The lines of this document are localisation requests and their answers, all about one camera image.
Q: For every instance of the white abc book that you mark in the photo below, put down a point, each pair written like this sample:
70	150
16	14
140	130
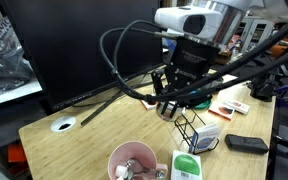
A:
221	110

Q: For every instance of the black zip case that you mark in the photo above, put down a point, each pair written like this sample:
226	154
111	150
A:
246	144

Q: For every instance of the white birds book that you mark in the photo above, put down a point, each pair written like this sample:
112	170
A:
239	106

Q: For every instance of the silver metal spoon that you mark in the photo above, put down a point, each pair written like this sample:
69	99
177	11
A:
132	165

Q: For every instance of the orange box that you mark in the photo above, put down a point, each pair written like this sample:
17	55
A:
16	153

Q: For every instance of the black plastic bag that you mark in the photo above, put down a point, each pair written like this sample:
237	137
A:
4	70

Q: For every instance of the small white toy piece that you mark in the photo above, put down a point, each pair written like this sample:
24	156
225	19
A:
120	171

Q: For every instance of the black monitor stand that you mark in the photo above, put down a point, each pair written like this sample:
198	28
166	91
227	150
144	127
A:
100	108

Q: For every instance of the black desk clamp mount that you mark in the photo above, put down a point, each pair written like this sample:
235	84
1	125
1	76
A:
267	88

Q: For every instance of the stack of booklets blue circle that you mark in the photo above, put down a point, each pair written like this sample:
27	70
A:
206	138

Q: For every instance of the silver metal jug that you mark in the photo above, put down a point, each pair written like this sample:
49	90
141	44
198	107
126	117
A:
169	115

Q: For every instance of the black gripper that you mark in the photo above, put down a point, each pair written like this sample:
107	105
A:
190	63

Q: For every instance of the pink mug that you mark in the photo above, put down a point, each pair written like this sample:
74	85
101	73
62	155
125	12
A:
130	151

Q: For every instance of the white book green circle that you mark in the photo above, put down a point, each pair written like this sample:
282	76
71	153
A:
185	165

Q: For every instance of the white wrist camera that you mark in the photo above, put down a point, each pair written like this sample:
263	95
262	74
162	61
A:
174	20

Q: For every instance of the white side shelf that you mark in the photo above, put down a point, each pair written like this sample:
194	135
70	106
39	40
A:
10	93

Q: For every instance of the large black monitor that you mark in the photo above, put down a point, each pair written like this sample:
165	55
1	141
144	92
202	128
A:
67	43

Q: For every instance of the small card orange circle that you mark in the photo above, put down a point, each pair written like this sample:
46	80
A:
148	106

